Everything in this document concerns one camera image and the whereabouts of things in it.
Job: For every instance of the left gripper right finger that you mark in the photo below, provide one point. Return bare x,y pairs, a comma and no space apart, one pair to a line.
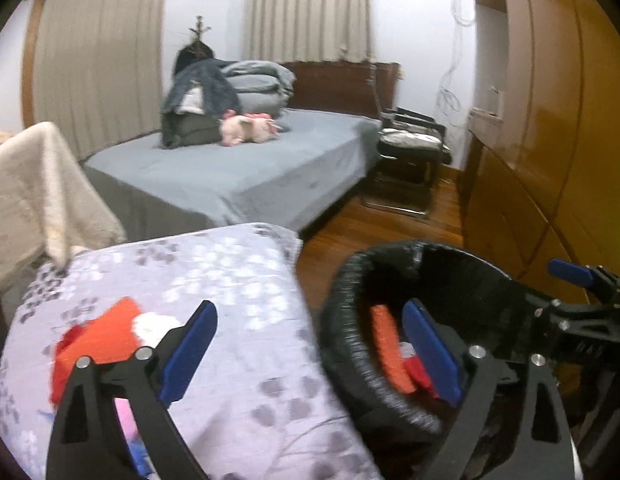
442,367

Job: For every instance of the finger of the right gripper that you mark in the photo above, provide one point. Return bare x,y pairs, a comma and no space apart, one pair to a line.
580,276

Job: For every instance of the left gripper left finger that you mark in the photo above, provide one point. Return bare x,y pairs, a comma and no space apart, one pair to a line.
181,350

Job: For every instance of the white tissue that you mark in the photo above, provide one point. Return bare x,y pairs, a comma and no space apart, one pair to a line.
149,328

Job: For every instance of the orange foam net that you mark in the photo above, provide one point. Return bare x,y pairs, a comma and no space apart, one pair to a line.
387,345
106,339

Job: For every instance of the pink face mask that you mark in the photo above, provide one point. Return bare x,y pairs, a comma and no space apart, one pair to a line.
126,418

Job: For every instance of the blue plastic bag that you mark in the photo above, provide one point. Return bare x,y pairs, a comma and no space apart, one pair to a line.
140,457

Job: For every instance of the red sock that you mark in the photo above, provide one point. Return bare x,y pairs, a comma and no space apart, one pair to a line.
419,377

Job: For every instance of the red plastic bag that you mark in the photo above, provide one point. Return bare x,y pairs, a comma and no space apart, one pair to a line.
69,337

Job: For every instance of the black lined trash bin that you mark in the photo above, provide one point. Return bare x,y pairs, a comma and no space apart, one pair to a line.
443,300

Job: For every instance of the grey floral quilt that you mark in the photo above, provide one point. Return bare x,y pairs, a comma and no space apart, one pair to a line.
258,407

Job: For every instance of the brown wooden wardrobe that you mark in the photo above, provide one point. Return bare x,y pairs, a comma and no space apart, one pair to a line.
542,179

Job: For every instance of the black metal chair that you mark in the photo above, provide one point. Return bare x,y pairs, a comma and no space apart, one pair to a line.
411,150

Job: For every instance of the beige quilt over chair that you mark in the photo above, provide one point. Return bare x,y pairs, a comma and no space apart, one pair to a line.
47,205

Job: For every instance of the bed with grey sheet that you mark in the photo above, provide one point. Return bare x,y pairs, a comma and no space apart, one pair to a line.
290,181

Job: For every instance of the pink plush pig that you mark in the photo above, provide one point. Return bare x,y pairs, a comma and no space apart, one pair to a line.
238,129

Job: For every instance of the folded grey blanket pile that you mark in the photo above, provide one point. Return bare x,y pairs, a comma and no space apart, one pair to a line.
205,91

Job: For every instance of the dark wooden headboard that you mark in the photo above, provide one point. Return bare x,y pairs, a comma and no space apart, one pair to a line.
363,89

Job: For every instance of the wooden coat stand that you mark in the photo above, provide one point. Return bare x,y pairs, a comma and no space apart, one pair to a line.
196,50

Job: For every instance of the left beige curtain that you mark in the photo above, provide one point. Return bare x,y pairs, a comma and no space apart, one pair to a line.
97,71

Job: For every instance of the beige curtain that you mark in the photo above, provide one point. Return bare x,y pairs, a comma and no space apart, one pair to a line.
309,31
97,71

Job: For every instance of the right beige curtain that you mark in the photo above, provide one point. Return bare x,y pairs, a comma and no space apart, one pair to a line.
309,31

